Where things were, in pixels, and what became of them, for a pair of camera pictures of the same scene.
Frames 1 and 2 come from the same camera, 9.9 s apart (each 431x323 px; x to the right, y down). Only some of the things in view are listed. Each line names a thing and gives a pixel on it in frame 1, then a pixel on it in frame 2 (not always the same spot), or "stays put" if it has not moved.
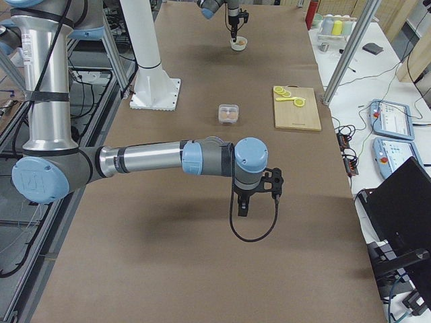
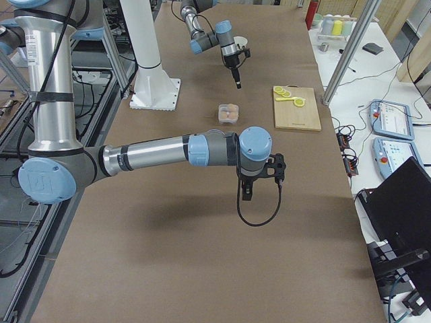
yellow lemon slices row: (281, 91) stays put
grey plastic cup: (328, 24) stays put
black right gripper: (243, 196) -> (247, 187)
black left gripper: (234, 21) -> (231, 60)
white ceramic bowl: (240, 44) stays put
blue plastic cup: (346, 27) stays put
